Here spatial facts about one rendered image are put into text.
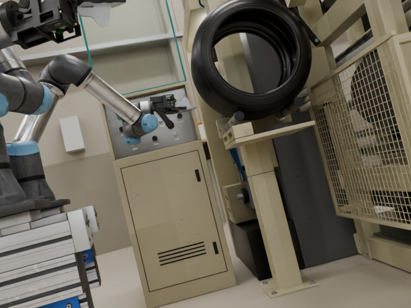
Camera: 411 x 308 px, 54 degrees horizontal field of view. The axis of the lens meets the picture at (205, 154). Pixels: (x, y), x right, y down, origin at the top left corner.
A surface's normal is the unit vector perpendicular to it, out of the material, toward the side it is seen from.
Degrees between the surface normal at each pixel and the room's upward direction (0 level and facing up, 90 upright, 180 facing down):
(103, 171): 90
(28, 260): 90
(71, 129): 90
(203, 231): 90
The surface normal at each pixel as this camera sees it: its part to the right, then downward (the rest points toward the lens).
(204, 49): -0.11, -0.07
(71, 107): 0.22, -0.11
